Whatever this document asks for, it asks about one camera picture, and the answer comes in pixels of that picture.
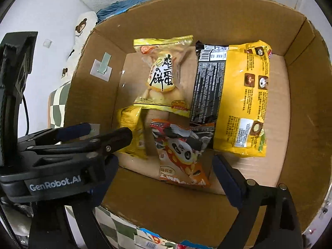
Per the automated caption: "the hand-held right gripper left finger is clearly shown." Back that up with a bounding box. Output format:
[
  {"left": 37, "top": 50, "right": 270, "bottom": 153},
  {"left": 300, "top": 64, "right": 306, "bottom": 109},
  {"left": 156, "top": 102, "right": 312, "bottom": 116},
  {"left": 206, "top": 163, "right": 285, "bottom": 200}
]
[{"left": 28, "top": 154, "right": 120, "bottom": 249}]

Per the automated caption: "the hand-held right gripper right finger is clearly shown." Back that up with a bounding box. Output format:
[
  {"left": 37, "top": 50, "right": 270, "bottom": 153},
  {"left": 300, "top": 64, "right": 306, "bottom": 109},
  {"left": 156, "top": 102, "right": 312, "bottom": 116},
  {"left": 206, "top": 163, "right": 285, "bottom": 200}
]
[{"left": 212, "top": 154, "right": 304, "bottom": 249}]

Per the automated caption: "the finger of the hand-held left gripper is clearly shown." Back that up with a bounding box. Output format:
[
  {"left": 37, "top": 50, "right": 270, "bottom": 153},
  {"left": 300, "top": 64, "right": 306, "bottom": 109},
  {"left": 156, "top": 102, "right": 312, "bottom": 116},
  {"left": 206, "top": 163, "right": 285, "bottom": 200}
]
[
  {"left": 18, "top": 122, "right": 92, "bottom": 149},
  {"left": 26, "top": 127, "right": 133, "bottom": 167}
]

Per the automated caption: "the small yellow snack packet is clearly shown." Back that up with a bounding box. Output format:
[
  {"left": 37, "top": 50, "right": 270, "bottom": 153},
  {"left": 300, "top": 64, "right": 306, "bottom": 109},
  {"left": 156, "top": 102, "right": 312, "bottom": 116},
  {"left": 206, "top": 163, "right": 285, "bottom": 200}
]
[{"left": 115, "top": 105, "right": 148, "bottom": 160}]

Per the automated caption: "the orange panda snack packet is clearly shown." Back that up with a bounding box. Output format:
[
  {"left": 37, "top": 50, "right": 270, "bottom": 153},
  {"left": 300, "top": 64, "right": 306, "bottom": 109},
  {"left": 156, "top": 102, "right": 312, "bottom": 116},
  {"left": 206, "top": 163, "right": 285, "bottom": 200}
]
[{"left": 150, "top": 119, "right": 216, "bottom": 188}]

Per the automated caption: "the cardboard box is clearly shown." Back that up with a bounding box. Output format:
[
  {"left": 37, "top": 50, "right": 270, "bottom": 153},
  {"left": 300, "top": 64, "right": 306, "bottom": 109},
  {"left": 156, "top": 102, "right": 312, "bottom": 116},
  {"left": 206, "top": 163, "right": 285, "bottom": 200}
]
[{"left": 63, "top": 0, "right": 332, "bottom": 248}]

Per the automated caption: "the green white checkered cloth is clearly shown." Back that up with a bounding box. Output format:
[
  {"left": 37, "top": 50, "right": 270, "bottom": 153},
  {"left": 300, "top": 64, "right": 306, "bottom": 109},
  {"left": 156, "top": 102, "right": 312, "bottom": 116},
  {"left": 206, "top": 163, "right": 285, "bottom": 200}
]
[{"left": 48, "top": 82, "right": 146, "bottom": 249}]

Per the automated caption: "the yellow egg pancake packet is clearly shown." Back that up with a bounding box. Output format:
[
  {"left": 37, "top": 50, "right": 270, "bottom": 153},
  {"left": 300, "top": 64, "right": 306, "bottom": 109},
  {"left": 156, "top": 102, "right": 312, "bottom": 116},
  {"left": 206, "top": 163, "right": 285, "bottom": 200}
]
[{"left": 133, "top": 34, "right": 194, "bottom": 118}]

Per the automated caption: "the large yellow black snack bag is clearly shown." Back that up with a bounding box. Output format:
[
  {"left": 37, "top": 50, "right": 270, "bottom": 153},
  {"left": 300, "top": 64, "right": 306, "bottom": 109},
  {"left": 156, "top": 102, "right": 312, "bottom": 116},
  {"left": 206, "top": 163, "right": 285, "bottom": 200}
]
[{"left": 189, "top": 40, "right": 273, "bottom": 158}]

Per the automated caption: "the bear print pillow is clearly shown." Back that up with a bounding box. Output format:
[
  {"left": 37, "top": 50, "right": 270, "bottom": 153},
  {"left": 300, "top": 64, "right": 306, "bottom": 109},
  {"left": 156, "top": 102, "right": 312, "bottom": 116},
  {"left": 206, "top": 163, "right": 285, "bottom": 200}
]
[{"left": 60, "top": 12, "right": 98, "bottom": 83}]

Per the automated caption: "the black cable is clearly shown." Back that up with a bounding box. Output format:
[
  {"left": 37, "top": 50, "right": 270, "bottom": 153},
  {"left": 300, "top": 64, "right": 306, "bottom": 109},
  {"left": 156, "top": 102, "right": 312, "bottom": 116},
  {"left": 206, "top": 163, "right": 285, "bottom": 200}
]
[{"left": 22, "top": 95, "right": 31, "bottom": 136}]

